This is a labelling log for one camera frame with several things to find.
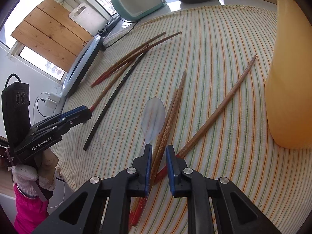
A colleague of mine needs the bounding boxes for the striped tablecloth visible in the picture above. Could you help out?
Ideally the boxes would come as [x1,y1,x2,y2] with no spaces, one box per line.
[53,5,311,233]

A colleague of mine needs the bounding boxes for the wooden chopstick red tip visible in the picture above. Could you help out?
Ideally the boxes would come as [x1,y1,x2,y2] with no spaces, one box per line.
[89,58,135,112]

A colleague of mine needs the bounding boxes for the clear plastic spoon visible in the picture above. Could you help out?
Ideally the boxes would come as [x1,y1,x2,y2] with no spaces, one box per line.
[140,97,166,155]

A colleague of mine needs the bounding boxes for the brown chopstick top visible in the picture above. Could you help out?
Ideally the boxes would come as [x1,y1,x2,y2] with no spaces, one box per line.
[96,31,181,85]

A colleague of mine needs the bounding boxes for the long wooden chopstick right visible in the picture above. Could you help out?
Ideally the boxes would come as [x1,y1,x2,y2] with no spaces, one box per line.
[153,54,258,184]

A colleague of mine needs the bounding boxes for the hand in beige glove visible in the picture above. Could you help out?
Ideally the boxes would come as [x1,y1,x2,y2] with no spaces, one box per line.
[12,148,59,199]

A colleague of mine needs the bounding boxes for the wooden chopstick red end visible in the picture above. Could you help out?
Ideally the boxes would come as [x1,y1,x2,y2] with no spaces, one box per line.
[129,71,186,230]

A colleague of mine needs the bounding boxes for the wooden board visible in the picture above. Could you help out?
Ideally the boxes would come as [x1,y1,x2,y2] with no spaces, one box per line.
[11,0,93,72]

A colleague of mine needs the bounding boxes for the brown chopstick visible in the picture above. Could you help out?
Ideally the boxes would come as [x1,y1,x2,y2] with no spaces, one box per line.
[96,31,181,85]
[90,31,166,88]

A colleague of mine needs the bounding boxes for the teal toaster appliance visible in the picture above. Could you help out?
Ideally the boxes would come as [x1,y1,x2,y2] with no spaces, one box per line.
[111,0,166,22]

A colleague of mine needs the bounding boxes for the yellow plastic container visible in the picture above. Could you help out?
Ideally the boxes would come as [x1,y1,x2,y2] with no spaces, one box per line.
[265,0,311,150]

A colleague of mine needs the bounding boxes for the white cutting board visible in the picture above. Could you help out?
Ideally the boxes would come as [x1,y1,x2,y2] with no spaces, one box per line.
[69,3,107,36]

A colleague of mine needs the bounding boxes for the wooden chopstick beside spoon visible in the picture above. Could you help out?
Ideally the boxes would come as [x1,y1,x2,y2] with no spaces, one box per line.
[152,89,178,165]

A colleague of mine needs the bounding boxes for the black power cable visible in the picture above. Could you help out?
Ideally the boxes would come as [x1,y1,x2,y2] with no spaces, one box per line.
[102,20,141,49]

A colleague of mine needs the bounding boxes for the white ring light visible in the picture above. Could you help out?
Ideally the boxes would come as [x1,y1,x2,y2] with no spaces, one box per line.
[61,35,103,97]

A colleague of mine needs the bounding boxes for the white charger plug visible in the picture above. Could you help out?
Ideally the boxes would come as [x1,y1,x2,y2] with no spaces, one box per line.
[45,92,61,109]

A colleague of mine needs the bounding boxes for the black chopstick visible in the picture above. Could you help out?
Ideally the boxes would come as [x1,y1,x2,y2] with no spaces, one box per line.
[83,51,147,151]

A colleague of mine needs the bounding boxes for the brown chopstick upper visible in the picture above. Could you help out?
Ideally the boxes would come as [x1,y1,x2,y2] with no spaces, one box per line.
[90,31,166,88]

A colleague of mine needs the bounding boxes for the pink sleeve forearm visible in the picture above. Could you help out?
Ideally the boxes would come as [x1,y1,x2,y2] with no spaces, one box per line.
[14,184,49,233]

